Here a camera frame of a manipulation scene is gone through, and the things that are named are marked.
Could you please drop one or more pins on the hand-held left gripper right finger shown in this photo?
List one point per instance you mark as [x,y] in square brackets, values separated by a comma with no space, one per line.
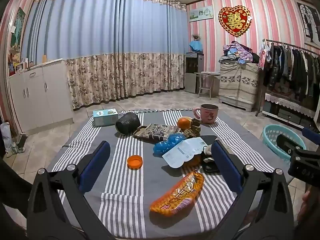
[225,165]

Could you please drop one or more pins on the row of hanging clothes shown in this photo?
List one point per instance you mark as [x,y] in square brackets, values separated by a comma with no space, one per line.
[295,67]

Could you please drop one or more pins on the orange snack wrapper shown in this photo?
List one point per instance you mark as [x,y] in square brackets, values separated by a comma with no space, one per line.
[177,195]

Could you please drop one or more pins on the brown crumpled wrapper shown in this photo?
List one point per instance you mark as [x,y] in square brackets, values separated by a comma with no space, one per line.
[193,128]

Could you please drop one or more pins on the lace-covered low cabinet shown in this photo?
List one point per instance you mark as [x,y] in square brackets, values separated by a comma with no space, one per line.
[287,100]

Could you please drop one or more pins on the cloth-covered cabinet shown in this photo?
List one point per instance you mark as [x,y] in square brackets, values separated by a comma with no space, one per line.
[237,85]

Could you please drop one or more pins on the orange plastic lid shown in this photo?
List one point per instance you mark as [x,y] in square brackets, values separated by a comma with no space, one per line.
[135,162]

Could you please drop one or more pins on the teal plastic basket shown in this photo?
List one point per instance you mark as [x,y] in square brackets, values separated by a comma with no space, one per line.
[271,136]

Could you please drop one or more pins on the person's right hand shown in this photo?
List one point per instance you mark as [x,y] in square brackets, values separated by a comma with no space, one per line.
[308,200]

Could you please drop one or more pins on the metal clothes rack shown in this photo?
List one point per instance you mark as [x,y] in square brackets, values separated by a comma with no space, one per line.
[287,45]

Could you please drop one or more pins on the red heart wall decoration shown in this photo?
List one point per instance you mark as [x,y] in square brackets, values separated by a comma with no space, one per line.
[235,21]

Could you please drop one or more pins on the white cabinet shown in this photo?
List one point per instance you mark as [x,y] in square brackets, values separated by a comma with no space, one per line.
[37,97]

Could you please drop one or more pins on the blue plastic bag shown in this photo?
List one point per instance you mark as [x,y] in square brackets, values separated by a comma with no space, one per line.
[167,143]

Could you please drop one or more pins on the white plastic bag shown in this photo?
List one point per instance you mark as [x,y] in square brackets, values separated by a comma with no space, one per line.
[5,136]

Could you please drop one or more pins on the blue vase with dried plant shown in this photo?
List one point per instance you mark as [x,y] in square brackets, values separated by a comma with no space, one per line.
[196,45]

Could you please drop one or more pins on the green wall poster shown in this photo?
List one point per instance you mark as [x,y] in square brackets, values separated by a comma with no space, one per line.
[17,30]

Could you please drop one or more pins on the small wall picture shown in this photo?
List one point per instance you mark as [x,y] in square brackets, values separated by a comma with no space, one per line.
[201,13]

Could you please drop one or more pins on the black and white wall poster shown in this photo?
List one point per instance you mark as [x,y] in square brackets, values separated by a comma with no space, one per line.
[310,22]

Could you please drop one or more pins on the pink mug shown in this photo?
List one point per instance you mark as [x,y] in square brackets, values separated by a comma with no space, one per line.
[208,116]

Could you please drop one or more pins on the teal tissue box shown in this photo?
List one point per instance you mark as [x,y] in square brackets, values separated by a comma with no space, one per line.
[105,118]

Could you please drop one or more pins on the blue and floral curtain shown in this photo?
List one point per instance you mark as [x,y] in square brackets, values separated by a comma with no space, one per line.
[100,42]

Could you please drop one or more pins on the grey water dispenser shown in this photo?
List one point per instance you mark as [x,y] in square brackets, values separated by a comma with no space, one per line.
[191,80]

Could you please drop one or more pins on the orange fruit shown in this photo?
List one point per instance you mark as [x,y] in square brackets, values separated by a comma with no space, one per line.
[183,123]
[195,161]

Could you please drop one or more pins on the grey striped tablecloth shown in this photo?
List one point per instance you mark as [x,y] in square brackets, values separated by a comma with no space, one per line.
[120,155]

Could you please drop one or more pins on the white paper receipt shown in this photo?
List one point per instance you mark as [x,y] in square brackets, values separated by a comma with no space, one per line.
[182,152]

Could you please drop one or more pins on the small metal stool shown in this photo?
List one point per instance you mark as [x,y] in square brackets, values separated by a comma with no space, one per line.
[207,73]

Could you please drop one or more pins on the person's dark clothing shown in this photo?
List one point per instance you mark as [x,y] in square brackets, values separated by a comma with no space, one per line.
[12,192]

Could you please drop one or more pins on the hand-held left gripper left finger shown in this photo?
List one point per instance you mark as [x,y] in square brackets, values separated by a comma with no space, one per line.
[96,162]

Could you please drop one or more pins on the dark patterned snack bag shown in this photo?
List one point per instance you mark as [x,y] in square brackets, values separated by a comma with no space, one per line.
[155,132]

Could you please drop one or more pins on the black ribbed cup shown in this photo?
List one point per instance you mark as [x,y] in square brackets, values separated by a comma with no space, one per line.
[127,125]

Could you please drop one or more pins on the pile of clothes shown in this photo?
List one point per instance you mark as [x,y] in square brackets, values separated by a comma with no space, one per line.
[235,51]

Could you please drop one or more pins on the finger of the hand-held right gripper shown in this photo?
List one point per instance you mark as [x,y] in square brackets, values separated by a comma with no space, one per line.
[311,133]
[287,143]

